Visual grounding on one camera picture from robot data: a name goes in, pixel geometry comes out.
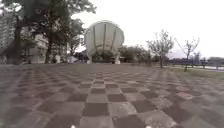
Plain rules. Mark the dark bushes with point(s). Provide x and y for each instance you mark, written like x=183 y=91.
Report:
x=133 y=53

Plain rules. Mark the white ribbed canopy structure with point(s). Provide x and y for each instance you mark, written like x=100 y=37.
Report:
x=103 y=35

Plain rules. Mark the checkered brick paving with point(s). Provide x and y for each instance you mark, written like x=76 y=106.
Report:
x=100 y=96

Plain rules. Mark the small leafy tree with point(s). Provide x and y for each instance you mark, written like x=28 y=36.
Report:
x=161 y=45

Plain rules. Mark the robot's own part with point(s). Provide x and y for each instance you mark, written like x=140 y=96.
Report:
x=72 y=126

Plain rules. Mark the bare thin tree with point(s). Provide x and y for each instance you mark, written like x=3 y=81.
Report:
x=186 y=55

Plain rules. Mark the large dark trees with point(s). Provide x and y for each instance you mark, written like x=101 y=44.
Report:
x=50 y=20

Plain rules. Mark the grass strip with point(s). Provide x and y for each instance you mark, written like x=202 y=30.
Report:
x=203 y=72

